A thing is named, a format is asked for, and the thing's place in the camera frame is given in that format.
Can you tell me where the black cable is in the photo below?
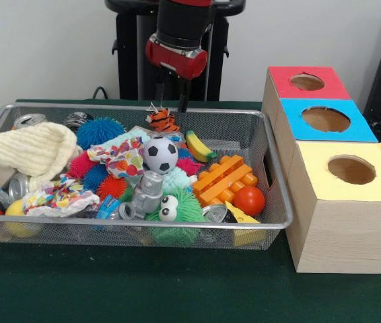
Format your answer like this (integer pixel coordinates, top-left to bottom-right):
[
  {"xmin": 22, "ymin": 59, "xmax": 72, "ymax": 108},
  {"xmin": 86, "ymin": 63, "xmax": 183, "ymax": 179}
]
[{"xmin": 92, "ymin": 85, "xmax": 110, "ymax": 101}]

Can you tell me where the crushed silver can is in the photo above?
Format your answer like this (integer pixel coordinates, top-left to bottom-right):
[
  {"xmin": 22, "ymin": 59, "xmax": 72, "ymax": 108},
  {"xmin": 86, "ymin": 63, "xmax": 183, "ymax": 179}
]
[{"xmin": 13, "ymin": 113, "xmax": 49, "ymax": 130}]

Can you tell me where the red ball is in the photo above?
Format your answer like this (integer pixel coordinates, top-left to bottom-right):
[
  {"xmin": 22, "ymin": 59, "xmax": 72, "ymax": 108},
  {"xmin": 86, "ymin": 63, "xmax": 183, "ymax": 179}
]
[{"xmin": 233, "ymin": 186, "xmax": 266, "ymax": 217}]

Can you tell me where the blue spiky ball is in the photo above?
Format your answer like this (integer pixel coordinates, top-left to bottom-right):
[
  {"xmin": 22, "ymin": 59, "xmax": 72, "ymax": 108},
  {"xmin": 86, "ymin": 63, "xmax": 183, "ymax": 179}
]
[{"xmin": 76, "ymin": 117, "xmax": 126, "ymax": 151}]

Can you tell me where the cream waffle cloth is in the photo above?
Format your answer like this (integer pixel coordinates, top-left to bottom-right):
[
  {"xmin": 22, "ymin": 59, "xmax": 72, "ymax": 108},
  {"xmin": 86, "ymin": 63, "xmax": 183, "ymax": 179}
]
[{"xmin": 0, "ymin": 122, "xmax": 82, "ymax": 190}]

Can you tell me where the wooden box with three holes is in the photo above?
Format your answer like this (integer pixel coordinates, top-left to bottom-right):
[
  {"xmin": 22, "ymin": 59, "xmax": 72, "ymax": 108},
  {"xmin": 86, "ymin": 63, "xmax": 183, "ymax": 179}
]
[{"xmin": 261, "ymin": 65, "xmax": 381, "ymax": 275}]

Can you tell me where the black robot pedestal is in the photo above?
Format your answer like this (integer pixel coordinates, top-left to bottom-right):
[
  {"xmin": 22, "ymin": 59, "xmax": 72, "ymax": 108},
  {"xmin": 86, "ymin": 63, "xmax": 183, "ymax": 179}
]
[{"xmin": 105, "ymin": 0, "xmax": 246, "ymax": 102}]

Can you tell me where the black and white soccer ball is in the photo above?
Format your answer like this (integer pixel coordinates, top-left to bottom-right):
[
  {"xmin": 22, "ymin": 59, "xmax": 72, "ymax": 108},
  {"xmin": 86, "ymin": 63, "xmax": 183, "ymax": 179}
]
[{"xmin": 143, "ymin": 137, "xmax": 179, "ymax": 175}]

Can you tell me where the yellow cheese wedge toy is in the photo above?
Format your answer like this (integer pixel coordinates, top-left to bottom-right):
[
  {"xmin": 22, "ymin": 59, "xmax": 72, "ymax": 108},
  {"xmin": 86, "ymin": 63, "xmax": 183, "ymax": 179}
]
[{"xmin": 224, "ymin": 201, "xmax": 267, "ymax": 246}]

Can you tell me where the grey robot toy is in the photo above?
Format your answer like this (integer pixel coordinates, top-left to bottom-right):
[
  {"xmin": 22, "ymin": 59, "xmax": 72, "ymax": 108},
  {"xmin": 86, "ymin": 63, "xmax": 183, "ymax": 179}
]
[{"xmin": 118, "ymin": 170, "xmax": 167, "ymax": 221}]

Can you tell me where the wire mesh bin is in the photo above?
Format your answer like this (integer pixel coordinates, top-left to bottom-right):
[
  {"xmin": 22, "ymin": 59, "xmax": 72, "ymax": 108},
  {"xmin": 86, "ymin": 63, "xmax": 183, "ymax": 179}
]
[{"xmin": 0, "ymin": 102, "xmax": 294, "ymax": 252}]

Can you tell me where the orange plastic building block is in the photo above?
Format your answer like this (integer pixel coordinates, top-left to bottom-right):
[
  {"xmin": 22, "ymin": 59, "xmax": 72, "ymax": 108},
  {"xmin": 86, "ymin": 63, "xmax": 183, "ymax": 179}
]
[{"xmin": 193, "ymin": 155, "xmax": 258, "ymax": 207}]

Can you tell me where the orange striped tiger toy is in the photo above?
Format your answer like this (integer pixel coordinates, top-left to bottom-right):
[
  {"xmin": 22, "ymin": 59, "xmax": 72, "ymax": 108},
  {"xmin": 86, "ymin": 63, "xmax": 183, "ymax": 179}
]
[{"xmin": 145, "ymin": 103, "xmax": 181, "ymax": 134}]

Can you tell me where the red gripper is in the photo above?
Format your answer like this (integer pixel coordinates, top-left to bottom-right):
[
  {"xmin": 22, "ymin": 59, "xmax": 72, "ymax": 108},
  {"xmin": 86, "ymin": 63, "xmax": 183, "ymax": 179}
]
[{"xmin": 145, "ymin": 34, "xmax": 209, "ymax": 114}]

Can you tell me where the yellow banana toy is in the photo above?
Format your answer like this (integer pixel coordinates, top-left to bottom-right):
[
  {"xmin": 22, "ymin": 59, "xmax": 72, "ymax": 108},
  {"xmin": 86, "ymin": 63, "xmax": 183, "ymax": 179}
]
[{"xmin": 185, "ymin": 131, "xmax": 217, "ymax": 163}]

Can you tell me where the green fuzzy toy with eyes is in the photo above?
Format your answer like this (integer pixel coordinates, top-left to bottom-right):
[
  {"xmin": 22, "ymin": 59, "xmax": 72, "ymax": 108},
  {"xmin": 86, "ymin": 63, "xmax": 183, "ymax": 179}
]
[{"xmin": 145, "ymin": 188, "xmax": 206, "ymax": 247}]

